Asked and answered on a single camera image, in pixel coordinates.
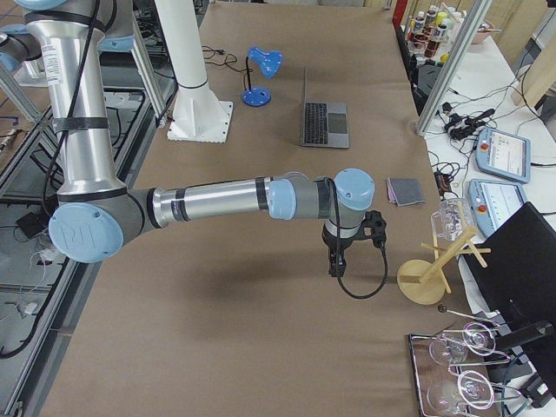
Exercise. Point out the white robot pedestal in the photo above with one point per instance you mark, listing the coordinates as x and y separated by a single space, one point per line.
198 115

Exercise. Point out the folded grey cloth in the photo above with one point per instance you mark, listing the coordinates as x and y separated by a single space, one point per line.
404 191

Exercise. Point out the wire glass rack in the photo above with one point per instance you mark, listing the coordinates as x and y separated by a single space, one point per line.
450 371

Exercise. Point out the black monitor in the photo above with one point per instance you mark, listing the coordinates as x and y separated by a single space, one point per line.
519 282

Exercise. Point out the grey laptop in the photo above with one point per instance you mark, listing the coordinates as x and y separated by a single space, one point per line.
323 125

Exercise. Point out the wine glass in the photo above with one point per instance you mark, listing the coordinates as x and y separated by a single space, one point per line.
452 346
466 395

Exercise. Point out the aluminium frame post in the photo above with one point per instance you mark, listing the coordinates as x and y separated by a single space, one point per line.
462 42

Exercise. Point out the teach pendant tablet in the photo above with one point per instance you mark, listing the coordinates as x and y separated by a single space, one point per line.
504 155
494 202

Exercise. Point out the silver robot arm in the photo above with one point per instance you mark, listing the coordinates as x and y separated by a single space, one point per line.
97 214

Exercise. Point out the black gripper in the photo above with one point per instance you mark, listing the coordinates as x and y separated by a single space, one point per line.
338 246

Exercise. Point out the copper wire spice rack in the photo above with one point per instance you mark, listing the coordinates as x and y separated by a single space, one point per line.
430 32

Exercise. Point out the blue desk lamp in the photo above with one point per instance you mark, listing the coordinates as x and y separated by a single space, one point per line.
268 63

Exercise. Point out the pink bowl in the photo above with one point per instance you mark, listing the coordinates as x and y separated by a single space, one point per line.
485 30

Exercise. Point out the lower wine glass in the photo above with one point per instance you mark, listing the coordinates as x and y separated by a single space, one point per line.
466 395

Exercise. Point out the wooden mug tree stand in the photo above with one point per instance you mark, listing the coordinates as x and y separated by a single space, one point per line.
423 282

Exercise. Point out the upper teach pendant tablet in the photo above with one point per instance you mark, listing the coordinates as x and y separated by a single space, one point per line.
504 155

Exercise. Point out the upper wine glass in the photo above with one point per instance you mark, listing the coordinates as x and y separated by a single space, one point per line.
452 346

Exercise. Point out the clear glass mug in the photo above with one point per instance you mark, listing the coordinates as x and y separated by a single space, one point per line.
451 219

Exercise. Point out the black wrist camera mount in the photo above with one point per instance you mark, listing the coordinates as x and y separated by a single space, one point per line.
374 228

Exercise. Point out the lower teach pendant tablet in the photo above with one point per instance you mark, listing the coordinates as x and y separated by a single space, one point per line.
494 202

